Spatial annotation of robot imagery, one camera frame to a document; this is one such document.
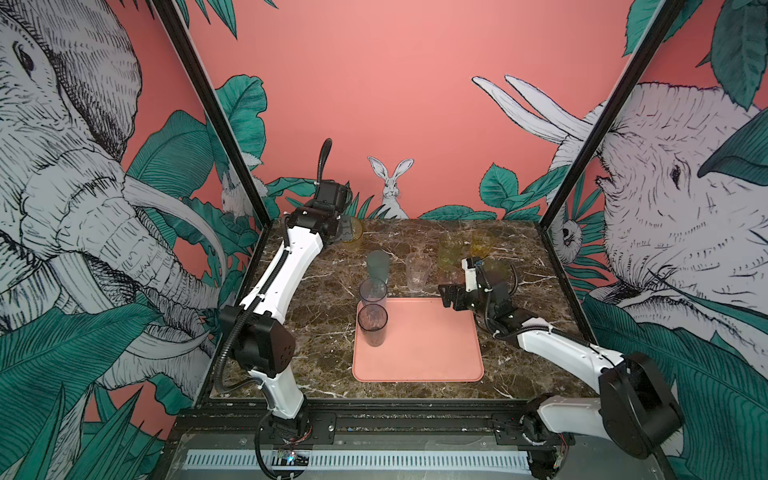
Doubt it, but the black frame post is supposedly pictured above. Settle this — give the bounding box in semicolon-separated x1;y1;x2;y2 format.
538;0;688;232
152;0;272;228

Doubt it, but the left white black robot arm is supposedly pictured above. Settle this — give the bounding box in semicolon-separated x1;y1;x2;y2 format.
213;180;351;420

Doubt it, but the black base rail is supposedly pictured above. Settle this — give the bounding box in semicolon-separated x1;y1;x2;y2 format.
169;398;537;449

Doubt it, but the left black frame post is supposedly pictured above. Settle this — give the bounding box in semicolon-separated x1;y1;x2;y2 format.
152;0;272;228

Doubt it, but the left black corrugated cable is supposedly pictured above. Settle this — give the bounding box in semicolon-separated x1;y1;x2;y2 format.
316;137;334;184

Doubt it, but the dark smoky tumbler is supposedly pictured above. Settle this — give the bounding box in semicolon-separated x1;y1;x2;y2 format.
357;304;388;347

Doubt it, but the blue-grey clear tumbler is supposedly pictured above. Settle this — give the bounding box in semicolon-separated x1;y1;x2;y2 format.
358;278;388;307

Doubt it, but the pink plastic tray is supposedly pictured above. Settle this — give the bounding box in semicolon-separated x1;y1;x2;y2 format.
352;298;484;383

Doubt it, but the yellow short tumbler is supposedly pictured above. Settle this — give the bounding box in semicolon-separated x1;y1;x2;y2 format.
470;229;495;258

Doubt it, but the clear colourless tumbler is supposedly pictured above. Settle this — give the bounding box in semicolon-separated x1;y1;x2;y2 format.
405;252;432;292

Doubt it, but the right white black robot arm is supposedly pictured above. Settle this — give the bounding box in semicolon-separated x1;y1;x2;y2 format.
438;268;685;459

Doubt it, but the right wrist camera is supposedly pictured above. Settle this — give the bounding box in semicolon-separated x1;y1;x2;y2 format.
461;257;483;293

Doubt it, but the amber yellow tumbler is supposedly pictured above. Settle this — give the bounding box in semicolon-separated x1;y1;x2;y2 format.
340;215;363;243

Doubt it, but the right black frame post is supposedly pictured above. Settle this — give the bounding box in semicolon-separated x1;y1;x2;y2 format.
538;0;688;232

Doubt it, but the teal frosted tumbler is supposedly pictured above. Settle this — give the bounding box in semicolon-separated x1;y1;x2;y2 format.
366;250;390;284

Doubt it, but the white slotted cable duct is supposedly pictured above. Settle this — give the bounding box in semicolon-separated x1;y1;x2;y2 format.
182;449;531;474

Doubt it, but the light green tumbler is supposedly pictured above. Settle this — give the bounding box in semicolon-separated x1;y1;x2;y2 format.
437;232;464;270

